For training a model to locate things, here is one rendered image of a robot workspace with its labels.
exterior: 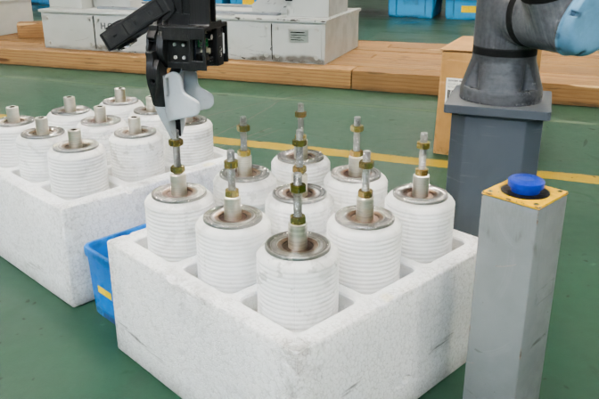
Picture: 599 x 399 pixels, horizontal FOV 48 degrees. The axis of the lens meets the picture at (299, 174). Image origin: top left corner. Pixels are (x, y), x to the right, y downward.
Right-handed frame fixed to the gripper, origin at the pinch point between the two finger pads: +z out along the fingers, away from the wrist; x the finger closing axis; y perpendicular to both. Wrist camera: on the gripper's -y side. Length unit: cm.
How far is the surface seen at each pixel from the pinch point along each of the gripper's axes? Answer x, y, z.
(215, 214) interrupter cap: -5.8, 8.6, 9.3
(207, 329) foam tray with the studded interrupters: -14.3, 10.8, 20.6
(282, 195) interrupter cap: 2.8, 14.6, 9.2
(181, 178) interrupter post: -0.7, 1.4, 6.9
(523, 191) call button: -4.0, 45.4, 2.6
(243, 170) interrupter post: 9.3, 6.4, 8.6
